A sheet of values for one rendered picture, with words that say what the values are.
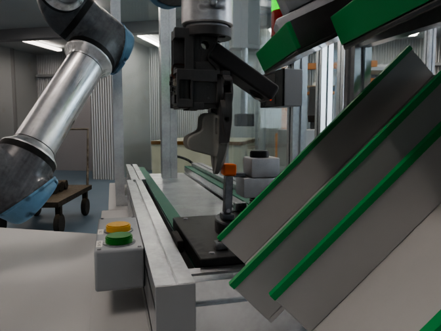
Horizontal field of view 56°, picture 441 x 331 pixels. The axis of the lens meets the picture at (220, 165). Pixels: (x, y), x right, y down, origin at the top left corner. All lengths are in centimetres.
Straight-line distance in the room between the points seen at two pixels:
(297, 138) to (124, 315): 47
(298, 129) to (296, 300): 59
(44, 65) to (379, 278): 1191
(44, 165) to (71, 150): 992
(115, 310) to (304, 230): 42
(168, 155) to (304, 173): 128
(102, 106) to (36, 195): 790
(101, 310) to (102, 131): 811
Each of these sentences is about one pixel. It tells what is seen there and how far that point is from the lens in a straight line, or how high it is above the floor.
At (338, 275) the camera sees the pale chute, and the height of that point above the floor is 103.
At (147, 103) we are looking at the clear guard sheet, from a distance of 195.
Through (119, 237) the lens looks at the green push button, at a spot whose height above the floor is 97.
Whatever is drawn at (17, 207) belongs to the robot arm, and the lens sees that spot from 85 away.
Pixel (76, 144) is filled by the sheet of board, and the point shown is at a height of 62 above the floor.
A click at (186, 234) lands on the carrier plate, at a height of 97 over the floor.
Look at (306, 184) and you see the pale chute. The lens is 44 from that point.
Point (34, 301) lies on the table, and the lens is 75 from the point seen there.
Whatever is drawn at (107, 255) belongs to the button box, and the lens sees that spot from 62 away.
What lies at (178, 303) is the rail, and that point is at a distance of 49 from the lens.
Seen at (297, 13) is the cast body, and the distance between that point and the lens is 35.
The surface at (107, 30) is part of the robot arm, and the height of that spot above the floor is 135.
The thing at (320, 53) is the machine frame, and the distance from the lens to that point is 160.
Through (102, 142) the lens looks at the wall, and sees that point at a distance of 873.
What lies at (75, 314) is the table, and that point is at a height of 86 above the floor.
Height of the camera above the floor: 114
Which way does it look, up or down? 6 degrees down
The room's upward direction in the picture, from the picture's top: straight up
